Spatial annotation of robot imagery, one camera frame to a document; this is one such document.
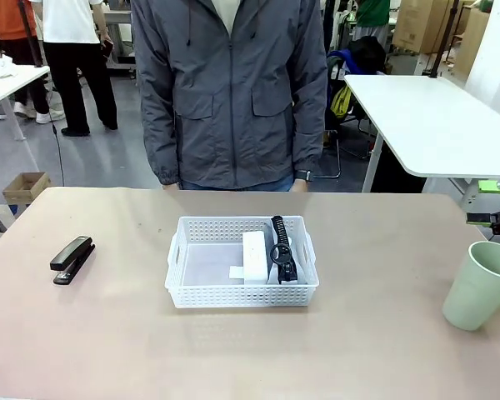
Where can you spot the person in grey zip jacket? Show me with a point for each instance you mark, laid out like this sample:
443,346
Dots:
229,96

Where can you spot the pale green plastic cup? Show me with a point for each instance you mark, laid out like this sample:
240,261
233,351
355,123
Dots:
471,296

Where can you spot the tall cardboard box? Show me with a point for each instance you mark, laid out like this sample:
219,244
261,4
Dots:
473,41

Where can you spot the white background workbench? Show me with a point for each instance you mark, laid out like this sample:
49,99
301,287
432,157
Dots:
121,37

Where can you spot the white table with cloth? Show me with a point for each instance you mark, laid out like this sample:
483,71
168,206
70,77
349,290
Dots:
4,89

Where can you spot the person in white shirt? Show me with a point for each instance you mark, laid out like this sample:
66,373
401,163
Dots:
79,62

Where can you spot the black backpack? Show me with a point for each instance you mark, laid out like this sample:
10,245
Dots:
368,54

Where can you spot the black stand pole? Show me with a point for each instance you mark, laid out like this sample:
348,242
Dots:
30,37

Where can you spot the yellow bag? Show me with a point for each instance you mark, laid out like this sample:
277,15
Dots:
341,102

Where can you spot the person's left hand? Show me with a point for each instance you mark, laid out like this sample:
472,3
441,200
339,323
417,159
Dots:
299,186

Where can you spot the large cardboard box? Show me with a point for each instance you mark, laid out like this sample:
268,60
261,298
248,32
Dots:
421,25

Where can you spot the large white table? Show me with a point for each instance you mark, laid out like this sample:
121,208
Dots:
433,125

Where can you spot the white rectangular box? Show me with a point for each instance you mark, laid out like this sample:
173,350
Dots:
255,258

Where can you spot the black wrist watch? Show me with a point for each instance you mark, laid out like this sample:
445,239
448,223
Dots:
305,176

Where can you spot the person's right hand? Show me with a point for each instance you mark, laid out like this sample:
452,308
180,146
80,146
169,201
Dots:
171,187

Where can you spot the white perforated plastic basket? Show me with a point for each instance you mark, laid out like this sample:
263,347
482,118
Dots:
216,298

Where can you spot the person in green shirt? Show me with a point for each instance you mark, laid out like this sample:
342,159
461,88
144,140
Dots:
373,14

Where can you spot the black stapler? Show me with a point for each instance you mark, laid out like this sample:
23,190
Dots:
73,258

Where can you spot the black tripod pole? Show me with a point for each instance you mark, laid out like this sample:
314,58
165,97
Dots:
441,41

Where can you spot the small open cardboard box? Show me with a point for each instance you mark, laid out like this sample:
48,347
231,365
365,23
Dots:
25,187

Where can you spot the black metal chair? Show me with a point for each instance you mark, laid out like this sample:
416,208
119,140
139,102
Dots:
352,137

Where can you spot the blue garment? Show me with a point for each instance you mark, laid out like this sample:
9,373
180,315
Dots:
343,62

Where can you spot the person in orange top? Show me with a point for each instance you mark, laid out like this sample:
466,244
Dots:
14,50

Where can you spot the dark red phone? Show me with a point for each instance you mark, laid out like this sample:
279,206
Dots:
107,49

